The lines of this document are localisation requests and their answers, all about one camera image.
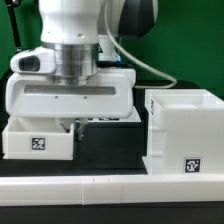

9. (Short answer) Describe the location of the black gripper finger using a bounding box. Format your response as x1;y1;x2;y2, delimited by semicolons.
59;118;74;133
76;118;88;141

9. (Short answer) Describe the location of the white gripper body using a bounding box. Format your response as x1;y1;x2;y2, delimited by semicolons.
6;45;136;119

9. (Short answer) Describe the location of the white drawer with tag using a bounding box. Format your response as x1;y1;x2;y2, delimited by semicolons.
2;117;74;160

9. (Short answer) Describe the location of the white drawer cabinet box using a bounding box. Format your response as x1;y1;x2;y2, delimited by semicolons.
143;89;224;175

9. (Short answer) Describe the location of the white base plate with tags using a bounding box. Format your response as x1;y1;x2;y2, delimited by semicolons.
74;107;141;124

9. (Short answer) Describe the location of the black camera stand pole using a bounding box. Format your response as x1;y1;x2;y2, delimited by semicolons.
4;0;22;53

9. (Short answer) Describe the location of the white front barrier rail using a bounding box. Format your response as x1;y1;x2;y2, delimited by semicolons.
0;174;224;206

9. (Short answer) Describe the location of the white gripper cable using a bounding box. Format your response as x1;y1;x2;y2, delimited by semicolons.
103;0;179;90

